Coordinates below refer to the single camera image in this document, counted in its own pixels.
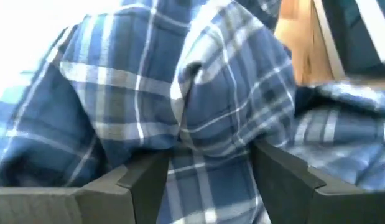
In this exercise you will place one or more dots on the white plastic laundry basket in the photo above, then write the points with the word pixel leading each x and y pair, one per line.
pixel 330 40

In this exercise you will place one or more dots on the blue plaid flannel garment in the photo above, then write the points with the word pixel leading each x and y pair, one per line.
pixel 142 93

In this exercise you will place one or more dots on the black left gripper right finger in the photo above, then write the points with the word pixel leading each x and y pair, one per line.
pixel 304 199

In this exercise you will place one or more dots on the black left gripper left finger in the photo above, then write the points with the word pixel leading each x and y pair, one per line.
pixel 117 199

